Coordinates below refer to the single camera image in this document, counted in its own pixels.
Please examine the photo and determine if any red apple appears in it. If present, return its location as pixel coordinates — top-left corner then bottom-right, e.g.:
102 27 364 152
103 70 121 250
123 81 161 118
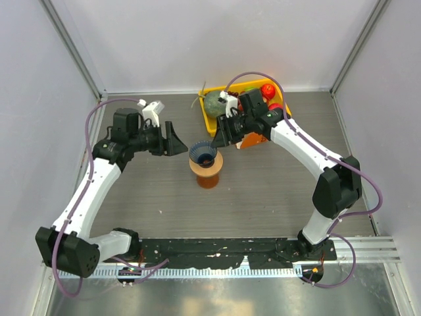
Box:
268 103 284 111
260 84 276 100

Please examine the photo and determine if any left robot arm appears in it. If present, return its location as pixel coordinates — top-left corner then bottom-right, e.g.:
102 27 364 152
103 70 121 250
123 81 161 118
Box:
36 101 188 278

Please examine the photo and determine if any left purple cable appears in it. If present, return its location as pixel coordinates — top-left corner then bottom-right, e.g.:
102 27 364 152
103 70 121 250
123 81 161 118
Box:
52 97 170 298

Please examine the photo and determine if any yellow plastic tray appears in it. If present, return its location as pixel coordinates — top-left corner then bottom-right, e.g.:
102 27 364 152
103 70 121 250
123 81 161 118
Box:
197 78 284 137

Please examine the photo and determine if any orange glass carafe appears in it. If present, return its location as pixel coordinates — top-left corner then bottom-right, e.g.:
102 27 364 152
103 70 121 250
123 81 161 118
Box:
197 174 219 189

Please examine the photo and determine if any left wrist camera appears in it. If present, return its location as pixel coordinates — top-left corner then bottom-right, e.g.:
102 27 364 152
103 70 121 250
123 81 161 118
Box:
137 99 164 127

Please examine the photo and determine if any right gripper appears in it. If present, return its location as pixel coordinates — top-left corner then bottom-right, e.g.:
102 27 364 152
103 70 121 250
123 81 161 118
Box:
211 112 253 149

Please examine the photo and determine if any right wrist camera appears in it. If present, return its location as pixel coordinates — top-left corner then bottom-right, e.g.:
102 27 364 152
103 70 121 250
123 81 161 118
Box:
218 91 238 117

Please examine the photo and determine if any orange coffee filter box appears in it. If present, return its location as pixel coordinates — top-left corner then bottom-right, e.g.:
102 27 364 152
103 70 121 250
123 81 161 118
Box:
235 132 268 149

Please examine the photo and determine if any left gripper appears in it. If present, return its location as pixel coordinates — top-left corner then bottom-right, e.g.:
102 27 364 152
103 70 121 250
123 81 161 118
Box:
130 121 188 156

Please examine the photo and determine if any white cable duct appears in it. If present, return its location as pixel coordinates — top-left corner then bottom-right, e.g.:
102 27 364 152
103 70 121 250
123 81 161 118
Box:
90 265 303 280

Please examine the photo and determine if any red apple back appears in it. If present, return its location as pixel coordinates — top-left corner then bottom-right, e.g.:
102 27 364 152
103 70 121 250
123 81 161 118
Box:
260 84 276 100

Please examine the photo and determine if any blue plastic dripper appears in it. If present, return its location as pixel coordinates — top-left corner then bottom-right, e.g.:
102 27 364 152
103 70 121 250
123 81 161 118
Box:
189 140 218 168

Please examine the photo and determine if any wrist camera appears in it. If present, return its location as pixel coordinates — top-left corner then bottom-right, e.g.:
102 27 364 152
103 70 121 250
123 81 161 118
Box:
218 91 238 117
137 99 164 127

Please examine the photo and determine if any green melon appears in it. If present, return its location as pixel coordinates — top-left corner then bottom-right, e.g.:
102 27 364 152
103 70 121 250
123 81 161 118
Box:
203 90 228 119

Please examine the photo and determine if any green apple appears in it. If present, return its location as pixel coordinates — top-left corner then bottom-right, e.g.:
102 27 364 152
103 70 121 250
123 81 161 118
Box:
243 87 259 93

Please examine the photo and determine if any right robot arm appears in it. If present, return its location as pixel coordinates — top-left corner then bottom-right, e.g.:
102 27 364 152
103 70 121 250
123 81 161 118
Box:
212 89 362 259

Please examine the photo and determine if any wooden ring collar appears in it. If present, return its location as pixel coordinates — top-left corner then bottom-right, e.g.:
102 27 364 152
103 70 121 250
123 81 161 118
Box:
188 152 224 178

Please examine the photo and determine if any red apple front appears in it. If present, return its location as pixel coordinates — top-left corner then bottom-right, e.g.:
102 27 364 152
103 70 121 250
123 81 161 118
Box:
268 103 284 111

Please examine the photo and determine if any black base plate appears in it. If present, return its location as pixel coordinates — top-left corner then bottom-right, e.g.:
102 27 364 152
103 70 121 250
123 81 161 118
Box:
137 238 337 270

